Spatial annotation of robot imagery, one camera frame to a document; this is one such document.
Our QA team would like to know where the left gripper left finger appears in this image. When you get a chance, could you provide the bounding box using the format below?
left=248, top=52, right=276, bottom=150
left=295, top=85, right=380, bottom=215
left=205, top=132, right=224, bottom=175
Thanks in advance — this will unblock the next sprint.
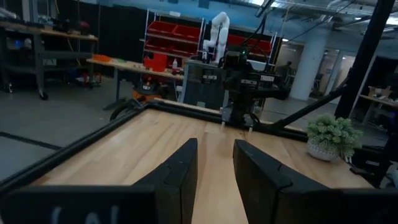
left=0, top=138, right=199, bottom=224

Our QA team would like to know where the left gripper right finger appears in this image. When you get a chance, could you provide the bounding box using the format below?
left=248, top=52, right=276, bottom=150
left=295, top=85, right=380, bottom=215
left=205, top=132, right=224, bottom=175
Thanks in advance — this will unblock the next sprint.
left=233, top=139, right=398, bottom=224

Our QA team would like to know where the grey cabinet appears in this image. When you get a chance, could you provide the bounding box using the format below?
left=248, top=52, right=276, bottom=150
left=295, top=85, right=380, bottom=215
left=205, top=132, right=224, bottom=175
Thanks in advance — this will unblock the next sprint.
left=181, top=60, right=228, bottom=110

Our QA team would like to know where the person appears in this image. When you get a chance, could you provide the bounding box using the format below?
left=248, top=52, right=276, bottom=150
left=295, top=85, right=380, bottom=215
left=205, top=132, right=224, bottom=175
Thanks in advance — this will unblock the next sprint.
left=275, top=60, right=297, bottom=83

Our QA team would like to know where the white round column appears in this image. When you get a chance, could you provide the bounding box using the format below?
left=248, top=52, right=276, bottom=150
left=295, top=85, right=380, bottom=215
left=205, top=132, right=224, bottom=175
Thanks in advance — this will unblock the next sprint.
left=289, top=29, right=331, bottom=101

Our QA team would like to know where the small green potted plant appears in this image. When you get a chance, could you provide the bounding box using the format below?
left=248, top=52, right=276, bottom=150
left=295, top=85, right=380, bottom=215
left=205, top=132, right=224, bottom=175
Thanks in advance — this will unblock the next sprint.
left=306, top=113, right=364, bottom=162

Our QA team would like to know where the shelf with red bins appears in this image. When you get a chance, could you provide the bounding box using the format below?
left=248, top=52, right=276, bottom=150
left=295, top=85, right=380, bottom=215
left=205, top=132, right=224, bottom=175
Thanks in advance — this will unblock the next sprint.
left=143, top=8, right=281, bottom=65

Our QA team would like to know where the orange shop vacuum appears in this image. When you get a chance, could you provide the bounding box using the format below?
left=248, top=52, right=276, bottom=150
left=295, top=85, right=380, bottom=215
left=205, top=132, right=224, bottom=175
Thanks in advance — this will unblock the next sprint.
left=131, top=76, right=164, bottom=104

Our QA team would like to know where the cluttered wooden table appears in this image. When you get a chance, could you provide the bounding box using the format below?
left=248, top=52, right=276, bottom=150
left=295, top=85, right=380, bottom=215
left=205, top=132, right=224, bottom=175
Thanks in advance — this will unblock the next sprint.
left=86, top=54, right=185, bottom=110

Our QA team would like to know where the metal workbench on casters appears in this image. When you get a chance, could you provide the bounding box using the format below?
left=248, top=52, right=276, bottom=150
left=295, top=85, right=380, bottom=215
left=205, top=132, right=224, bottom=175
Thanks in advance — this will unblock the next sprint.
left=0, top=19, right=100, bottom=101

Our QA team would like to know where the black aluminium table frame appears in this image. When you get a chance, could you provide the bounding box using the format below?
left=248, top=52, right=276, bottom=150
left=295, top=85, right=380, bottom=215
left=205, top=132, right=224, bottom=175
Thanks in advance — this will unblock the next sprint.
left=0, top=0, right=398, bottom=195

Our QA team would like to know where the thick black hose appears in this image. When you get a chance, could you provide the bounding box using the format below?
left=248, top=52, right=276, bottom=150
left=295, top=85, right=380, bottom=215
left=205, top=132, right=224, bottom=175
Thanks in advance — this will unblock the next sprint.
left=108, top=98, right=147, bottom=121

